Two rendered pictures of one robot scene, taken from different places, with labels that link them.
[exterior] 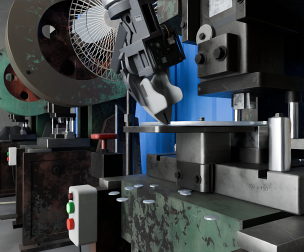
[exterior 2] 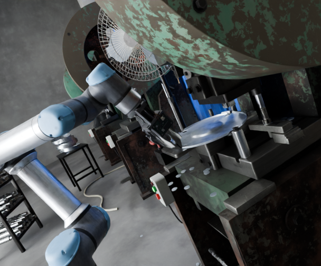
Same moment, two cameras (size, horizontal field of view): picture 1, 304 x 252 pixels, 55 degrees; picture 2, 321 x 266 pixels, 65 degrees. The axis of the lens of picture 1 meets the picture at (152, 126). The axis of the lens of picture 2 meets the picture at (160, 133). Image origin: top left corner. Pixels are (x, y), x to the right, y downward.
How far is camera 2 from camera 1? 0.42 m
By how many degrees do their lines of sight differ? 20
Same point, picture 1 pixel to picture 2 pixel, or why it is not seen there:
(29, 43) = (85, 73)
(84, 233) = (166, 199)
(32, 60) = not seen: hidden behind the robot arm
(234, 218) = (224, 191)
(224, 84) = (209, 100)
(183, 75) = not seen: hidden behind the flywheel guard
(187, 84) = not seen: hidden behind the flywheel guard
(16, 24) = (71, 64)
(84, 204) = (160, 186)
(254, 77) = (222, 97)
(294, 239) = (246, 201)
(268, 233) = (236, 200)
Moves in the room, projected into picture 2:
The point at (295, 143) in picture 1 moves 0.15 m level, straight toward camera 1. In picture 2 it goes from (259, 127) to (245, 149)
